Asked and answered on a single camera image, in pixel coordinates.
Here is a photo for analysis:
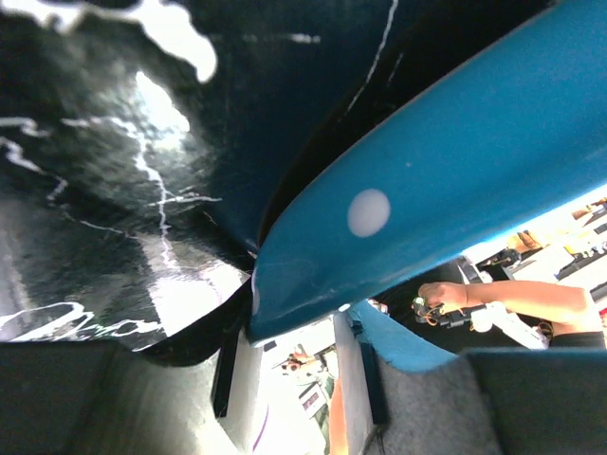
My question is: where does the person forearm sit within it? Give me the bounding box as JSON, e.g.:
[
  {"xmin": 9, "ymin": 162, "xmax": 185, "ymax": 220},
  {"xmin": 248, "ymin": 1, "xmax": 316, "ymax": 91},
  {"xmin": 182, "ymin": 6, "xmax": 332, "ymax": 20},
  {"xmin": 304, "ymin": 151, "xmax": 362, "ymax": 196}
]
[{"xmin": 466, "ymin": 281, "xmax": 602, "ymax": 336}]

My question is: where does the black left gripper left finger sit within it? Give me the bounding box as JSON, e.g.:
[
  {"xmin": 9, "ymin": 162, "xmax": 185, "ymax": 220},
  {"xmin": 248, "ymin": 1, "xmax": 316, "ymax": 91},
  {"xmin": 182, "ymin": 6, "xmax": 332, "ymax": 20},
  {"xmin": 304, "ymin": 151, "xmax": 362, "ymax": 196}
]
[{"xmin": 0, "ymin": 340, "xmax": 210, "ymax": 455}]

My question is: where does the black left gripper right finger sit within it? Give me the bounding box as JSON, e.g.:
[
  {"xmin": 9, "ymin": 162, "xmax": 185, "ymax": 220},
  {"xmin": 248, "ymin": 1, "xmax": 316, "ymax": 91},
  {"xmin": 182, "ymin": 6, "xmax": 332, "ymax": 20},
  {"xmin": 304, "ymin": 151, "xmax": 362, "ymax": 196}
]
[{"xmin": 369, "ymin": 348, "xmax": 606, "ymax": 454}]

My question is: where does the blue polka dot plate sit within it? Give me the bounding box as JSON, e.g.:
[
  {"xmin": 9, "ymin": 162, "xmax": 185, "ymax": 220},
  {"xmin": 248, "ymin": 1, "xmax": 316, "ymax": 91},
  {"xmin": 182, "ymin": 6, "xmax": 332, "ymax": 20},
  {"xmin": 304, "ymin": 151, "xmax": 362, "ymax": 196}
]
[{"xmin": 248, "ymin": 1, "xmax": 606, "ymax": 347}]

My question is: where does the person hand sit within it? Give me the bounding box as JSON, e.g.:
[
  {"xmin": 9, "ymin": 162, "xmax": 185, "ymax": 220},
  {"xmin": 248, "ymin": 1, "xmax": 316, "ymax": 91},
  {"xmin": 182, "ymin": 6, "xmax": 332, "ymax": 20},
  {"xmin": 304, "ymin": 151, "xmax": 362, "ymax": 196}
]
[{"xmin": 418, "ymin": 282, "xmax": 469, "ymax": 314}]

